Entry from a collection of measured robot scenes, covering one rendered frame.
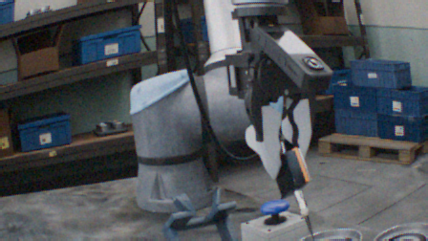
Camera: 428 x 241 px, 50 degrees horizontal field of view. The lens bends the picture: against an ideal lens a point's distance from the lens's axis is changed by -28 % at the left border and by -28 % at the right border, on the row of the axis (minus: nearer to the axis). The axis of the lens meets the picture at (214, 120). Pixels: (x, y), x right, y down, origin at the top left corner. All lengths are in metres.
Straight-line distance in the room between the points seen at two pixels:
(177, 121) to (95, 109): 3.62
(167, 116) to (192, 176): 0.11
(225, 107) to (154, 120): 0.12
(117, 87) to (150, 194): 3.66
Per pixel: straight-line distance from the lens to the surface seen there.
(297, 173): 0.71
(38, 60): 3.93
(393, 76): 4.37
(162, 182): 1.04
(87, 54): 4.08
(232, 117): 1.03
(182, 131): 1.03
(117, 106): 4.69
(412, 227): 0.70
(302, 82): 0.64
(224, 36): 1.07
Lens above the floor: 1.10
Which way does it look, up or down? 9 degrees down
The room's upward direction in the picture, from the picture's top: 6 degrees counter-clockwise
